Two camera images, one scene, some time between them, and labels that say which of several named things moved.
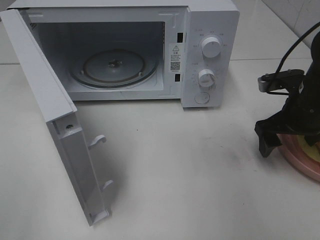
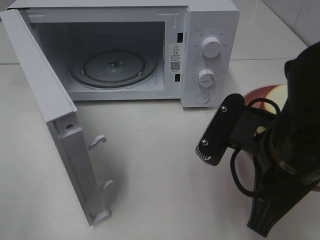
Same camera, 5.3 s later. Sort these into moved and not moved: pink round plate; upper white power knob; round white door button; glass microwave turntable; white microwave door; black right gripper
Moved: black right gripper; pink round plate
Not moved: white microwave door; upper white power knob; round white door button; glass microwave turntable
